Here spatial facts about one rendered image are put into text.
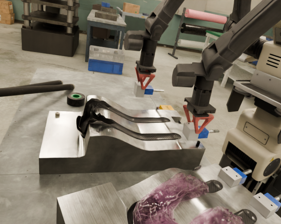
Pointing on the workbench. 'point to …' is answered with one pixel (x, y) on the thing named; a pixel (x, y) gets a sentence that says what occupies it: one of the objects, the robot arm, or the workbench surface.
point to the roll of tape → (76, 99)
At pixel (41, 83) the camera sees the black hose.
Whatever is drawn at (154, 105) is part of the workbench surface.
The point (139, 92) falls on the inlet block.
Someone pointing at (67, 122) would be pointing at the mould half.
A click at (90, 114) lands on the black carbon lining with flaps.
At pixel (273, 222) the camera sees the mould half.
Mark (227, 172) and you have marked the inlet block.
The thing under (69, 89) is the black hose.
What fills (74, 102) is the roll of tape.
